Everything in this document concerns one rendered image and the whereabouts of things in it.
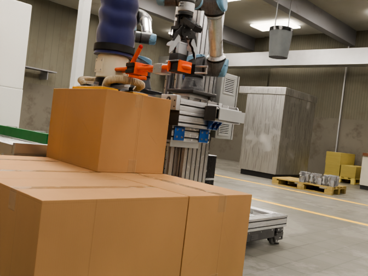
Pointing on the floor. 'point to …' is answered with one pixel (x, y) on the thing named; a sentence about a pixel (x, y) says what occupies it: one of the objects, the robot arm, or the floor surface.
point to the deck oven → (276, 131)
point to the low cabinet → (364, 172)
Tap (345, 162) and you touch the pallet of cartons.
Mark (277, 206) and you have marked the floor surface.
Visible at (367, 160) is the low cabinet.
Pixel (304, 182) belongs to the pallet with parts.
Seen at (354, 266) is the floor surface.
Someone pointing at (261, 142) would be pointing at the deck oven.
